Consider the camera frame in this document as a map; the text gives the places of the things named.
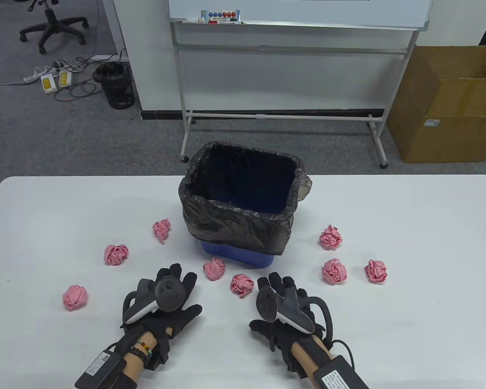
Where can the grey white right hand controller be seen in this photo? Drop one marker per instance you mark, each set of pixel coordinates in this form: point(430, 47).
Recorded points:
point(295, 314)

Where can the white rolling whiteboard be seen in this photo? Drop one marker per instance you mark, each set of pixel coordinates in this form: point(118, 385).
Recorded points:
point(291, 10)

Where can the office chair base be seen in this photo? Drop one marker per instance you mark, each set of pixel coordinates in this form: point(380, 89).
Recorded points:
point(48, 24)

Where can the brown cardboard box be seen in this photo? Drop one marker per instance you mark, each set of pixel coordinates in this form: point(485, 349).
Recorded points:
point(449, 137)

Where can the white yellow charger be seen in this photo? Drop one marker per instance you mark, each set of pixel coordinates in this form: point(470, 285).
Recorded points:
point(65, 79)
point(47, 84)

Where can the white marker with black cap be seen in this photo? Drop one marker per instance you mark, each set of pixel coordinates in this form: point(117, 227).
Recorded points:
point(231, 23)

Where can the black right wrist sensor box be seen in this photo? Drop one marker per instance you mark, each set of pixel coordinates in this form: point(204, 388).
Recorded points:
point(340, 375)

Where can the grey white hand controller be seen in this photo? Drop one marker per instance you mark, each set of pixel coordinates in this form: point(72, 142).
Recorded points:
point(169, 293)
point(295, 314)

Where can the grey white left hand controller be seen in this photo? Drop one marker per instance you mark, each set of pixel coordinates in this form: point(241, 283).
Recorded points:
point(169, 293)

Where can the black wrist sensor box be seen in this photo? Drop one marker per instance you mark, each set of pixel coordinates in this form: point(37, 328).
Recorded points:
point(99, 366)
point(340, 375)

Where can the strip of round magnets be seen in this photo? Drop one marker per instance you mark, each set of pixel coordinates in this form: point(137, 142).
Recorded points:
point(220, 15)

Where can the black plastic bin liner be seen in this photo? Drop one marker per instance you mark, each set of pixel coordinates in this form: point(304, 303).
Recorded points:
point(235, 227)

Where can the black left wrist sensor box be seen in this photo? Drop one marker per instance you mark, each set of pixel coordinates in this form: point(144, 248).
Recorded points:
point(99, 366)

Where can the white power strip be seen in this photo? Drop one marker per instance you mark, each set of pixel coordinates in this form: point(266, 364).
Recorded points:
point(32, 77)

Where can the person's right hand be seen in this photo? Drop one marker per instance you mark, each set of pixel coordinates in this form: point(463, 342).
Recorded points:
point(263, 328)

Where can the pink paper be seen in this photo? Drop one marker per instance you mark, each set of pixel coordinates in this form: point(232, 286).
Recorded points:
point(376, 271)
point(241, 285)
point(75, 297)
point(334, 271)
point(116, 254)
point(161, 230)
point(331, 238)
point(214, 269)

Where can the person's left hand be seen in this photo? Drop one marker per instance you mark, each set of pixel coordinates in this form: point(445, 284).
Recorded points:
point(188, 287)

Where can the black mesh wastebasket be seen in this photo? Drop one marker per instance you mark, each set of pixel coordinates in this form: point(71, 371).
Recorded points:
point(117, 91)

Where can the blue recycling bin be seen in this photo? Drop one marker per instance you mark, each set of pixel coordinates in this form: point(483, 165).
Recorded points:
point(235, 255)

